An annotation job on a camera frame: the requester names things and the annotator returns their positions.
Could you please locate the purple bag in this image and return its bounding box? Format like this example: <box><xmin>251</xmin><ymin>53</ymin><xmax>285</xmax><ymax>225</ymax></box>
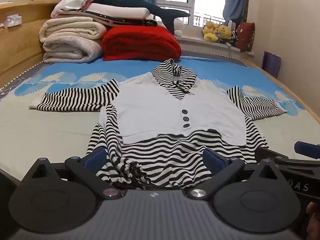
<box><xmin>261</xmin><ymin>51</ymin><xmax>282</xmax><ymax>78</ymax></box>

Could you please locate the dark red cushion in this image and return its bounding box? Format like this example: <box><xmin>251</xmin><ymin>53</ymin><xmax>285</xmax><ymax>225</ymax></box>
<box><xmin>236</xmin><ymin>21</ymin><xmax>256</xmax><ymax>53</ymax></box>

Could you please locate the pink and white cloth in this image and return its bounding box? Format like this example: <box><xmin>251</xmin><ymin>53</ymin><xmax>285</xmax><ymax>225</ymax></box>
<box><xmin>51</xmin><ymin>0</ymin><xmax>98</xmax><ymax>18</ymax></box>

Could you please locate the wooden bed frame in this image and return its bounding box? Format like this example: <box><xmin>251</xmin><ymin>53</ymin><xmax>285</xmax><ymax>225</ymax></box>
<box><xmin>0</xmin><ymin>1</ymin><xmax>320</xmax><ymax>124</ymax></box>

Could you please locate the yellow plush toy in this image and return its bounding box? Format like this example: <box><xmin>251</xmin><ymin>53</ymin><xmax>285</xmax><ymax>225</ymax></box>
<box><xmin>202</xmin><ymin>21</ymin><xmax>221</xmax><ymax>43</ymax></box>
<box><xmin>217</xmin><ymin>25</ymin><xmax>232</xmax><ymax>41</ymax></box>

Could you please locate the white plush toy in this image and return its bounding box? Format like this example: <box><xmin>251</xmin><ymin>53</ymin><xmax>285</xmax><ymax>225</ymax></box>
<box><xmin>173</xmin><ymin>18</ymin><xmax>185</xmax><ymax>37</ymax></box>

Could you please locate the tissue pack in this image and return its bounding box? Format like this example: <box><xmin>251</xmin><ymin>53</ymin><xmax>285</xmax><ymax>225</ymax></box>
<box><xmin>3</xmin><ymin>13</ymin><xmax>23</xmax><ymax>28</ymax></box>

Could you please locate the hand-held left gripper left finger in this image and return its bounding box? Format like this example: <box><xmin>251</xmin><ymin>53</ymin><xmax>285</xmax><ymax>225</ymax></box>
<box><xmin>22</xmin><ymin>147</ymin><xmax>120</xmax><ymax>200</ymax></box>

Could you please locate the black white striped child's top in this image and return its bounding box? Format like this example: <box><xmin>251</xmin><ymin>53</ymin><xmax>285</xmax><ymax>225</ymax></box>
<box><xmin>29</xmin><ymin>59</ymin><xmax>285</xmax><ymax>190</ymax></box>

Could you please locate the white window sill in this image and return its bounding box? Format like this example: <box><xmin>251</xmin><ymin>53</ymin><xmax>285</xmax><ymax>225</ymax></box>
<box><xmin>175</xmin><ymin>34</ymin><xmax>254</xmax><ymax>53</ymax></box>

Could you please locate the blue and white bed mat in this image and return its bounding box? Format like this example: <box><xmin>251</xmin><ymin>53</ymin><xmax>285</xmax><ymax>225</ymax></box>
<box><xmin>0</xmin><ymin>49</ymin><xmax>320</xmax><ymax>180</ymax></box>

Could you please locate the white fleece folded blanket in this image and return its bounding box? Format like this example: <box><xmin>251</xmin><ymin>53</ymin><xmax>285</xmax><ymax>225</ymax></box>
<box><xmin>42</xmin><ymin>34</ymin><xmax>103</xmax><ymax>64</ymax></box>

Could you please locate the white folded bedding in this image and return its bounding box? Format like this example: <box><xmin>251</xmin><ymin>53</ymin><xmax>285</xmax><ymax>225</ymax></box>
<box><xmin>56</xmin><ymin>8</ymin><xmax>158</xmax><ymax>28</ymax></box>

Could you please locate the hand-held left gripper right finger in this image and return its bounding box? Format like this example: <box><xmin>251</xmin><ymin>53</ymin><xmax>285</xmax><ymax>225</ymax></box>
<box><xmin>186</xmin><ymin>148</ymin><xmax>295</xmax><ymax>200</ymax></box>

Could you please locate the window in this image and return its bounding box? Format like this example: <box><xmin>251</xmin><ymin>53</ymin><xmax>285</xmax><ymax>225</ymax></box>
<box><xmin>154</xmin><ymin>0</ymin><xmax>230</xmax><ymax>28</ymax></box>

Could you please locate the white folded quilt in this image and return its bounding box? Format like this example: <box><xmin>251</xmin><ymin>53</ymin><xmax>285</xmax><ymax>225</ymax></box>
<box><xmin>84</xmin><ymin>3</ymin><xmax>150</xmax><ymax>20</ymax></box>

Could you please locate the red folded blanket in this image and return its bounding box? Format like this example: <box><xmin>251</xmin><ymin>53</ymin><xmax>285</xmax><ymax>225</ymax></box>
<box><xmin>101</xmin><ymin>25</ymin><xmax>182</xmax><ymax>62</ymax></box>

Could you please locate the blue shark plush toy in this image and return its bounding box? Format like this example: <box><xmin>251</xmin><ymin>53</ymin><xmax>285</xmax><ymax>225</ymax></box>
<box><xmin>93</xmin><ymin>0</ymin><xmax>191</xmax><ymax>35</ymax></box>

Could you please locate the cream folded blanket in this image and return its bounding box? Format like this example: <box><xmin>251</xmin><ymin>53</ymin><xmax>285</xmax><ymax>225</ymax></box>
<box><xmin>38</xmin><ymin>17</ymin><xmax>108</xmax><ymax>43</ymax></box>

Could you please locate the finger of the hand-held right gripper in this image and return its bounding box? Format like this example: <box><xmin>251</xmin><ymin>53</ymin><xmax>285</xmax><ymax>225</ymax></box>
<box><xmin>294</xmin><ymin>141</ymin><xmax>320</xmax><ymax>160</ymax></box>
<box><xmin>255</xmin><ymin>146</ymin><xmax>320</xmax><ymax>171</ymax></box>

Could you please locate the person's right hand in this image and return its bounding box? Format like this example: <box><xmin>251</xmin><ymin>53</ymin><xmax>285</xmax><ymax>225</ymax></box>
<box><xmin>306</xmin><ymin>201</ymin><xmax>320</xmax><ymax>233</ymax></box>

